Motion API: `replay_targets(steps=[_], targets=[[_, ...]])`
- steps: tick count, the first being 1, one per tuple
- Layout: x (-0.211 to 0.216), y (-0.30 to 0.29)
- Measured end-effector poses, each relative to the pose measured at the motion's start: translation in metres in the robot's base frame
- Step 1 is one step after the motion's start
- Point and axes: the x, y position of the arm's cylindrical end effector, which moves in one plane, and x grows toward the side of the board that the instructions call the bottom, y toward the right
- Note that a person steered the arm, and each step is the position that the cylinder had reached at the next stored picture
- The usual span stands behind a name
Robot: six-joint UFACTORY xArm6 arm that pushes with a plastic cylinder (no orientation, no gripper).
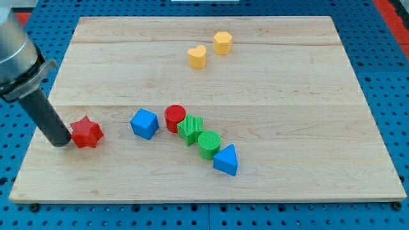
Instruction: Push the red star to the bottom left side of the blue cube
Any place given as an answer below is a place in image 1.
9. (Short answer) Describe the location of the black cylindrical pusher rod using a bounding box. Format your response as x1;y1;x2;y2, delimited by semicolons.
19;88;71;147

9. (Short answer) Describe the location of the red star block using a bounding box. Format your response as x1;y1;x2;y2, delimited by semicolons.
70;116;104;148

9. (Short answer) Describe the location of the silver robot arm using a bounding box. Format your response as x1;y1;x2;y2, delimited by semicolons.
1;1;71;147

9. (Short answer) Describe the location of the blue cube block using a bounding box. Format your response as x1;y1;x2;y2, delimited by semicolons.
130;108;159;140

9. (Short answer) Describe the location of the green star block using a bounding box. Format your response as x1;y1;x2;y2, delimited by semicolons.
177;114;204;146

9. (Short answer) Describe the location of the wooden board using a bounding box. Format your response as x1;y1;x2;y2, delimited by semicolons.
10;16;406;204

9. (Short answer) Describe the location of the red cylinder block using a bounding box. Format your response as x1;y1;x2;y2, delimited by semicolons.
164;105;186;133

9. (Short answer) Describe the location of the yellow heart block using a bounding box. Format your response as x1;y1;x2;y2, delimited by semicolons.
187;45;206;69

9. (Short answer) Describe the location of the green cylinder block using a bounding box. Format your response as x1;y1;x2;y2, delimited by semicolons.
197;130;221;160

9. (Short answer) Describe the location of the yellow hexagon block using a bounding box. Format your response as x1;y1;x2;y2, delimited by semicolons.
213;31;233;55

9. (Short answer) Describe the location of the blue triangle block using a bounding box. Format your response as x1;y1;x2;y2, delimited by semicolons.
213;144;238;176

